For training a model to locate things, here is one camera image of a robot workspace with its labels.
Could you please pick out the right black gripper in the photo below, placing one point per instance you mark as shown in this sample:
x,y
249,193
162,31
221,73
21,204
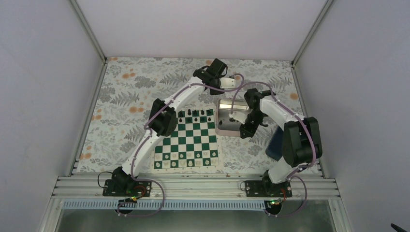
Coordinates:
x,y
250,132

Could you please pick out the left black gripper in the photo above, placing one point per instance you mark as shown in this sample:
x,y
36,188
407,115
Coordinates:
x,y
213,92

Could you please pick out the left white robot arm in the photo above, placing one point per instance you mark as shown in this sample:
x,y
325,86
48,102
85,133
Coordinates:
x,y
163,121

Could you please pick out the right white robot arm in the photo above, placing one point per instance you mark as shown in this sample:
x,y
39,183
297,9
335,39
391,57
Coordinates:
x,y
299,140

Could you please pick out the dark blue tin lid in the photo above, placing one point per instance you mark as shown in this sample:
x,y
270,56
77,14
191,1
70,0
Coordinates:
x,y
274,147

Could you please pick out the green white chessboard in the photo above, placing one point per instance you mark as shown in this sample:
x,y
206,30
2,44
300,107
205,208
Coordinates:
x,y
191,147

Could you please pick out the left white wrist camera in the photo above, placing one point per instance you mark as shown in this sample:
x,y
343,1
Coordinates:
x,y
228,83

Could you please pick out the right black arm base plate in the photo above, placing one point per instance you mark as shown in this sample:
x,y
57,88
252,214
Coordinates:
x,y
259,188

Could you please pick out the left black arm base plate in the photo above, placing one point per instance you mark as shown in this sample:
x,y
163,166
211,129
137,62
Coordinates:
x,y
135,189

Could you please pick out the aluminium rail frame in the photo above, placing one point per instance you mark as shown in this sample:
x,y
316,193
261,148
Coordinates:
x,y
196,186

